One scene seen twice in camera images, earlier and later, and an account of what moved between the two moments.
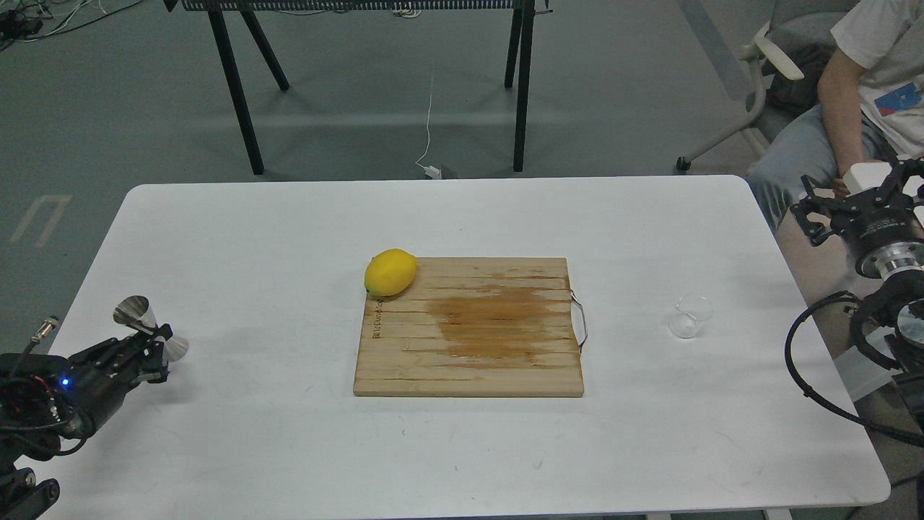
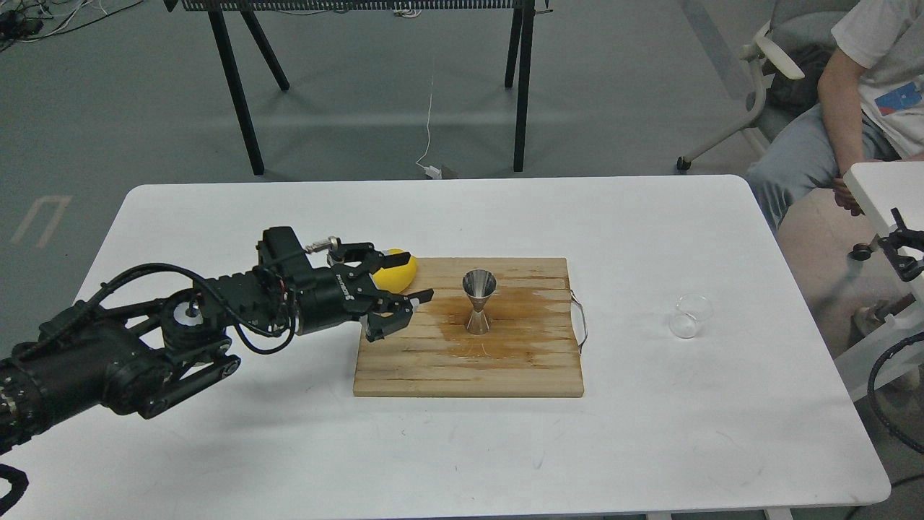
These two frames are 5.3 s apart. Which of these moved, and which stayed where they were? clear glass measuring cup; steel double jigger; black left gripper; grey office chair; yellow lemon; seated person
Moved: steel double jigger; black left gripper
Stayed: grey office chair; seated person; clear glass measuring cup; yellow lemon
